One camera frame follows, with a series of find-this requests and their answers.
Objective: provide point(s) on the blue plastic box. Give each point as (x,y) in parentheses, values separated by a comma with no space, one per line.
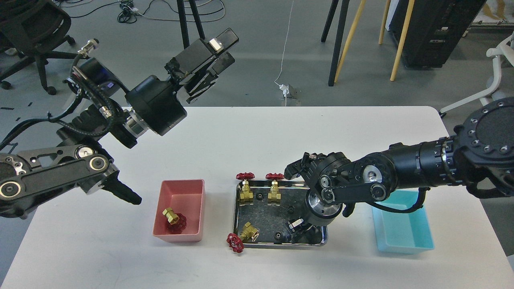
(402,233)

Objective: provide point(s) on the brass valve top right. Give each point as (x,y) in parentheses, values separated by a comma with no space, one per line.
(274,196)

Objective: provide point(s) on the brass valve red handle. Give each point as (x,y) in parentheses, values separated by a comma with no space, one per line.
(176,222)

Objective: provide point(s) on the pink plastic box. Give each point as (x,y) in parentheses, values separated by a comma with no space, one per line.
(186,199)

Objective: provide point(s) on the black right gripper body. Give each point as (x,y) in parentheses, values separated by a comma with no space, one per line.
(318,213)

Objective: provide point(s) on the black equipment case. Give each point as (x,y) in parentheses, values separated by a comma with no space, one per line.
(435,28)

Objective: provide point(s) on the white chair base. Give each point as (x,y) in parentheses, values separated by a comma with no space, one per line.
(502,51)

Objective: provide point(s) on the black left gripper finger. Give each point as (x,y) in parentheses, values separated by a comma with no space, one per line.
(222,42)
(206,77)

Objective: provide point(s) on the small black gear bottom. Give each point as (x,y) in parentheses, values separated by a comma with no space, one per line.
(277,237)

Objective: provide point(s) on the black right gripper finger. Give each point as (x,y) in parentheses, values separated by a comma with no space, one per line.
(296,227)
(310,235)

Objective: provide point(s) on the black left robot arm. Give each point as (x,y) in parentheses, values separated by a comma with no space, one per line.
(103,105)

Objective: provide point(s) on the brass valve bottom left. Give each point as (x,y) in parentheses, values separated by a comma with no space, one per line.
(236,241)

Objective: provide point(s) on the black office chair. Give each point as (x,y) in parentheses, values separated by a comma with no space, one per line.
(35,28)

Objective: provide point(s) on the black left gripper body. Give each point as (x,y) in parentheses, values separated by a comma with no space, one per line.
(155,101)

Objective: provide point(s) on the brass valve top left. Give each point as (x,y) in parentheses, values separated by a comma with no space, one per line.
(245,195)

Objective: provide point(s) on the stainless steel tray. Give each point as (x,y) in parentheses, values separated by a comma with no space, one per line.
(270,219)

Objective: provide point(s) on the black and wooden easel legs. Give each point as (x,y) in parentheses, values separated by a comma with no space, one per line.
(342,6)

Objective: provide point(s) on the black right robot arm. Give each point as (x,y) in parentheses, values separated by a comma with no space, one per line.
(479,156)

